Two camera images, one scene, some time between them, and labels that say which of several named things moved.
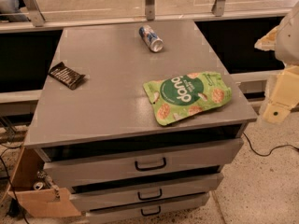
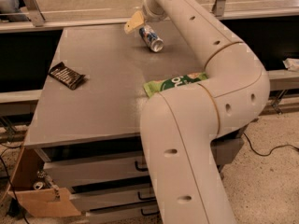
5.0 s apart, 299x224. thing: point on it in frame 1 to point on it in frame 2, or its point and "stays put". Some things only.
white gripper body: [289, 42] to [150, 13]
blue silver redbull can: [151, 38] stays put
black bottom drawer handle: [144, 214] stays put
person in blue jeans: [9, 3] stays put
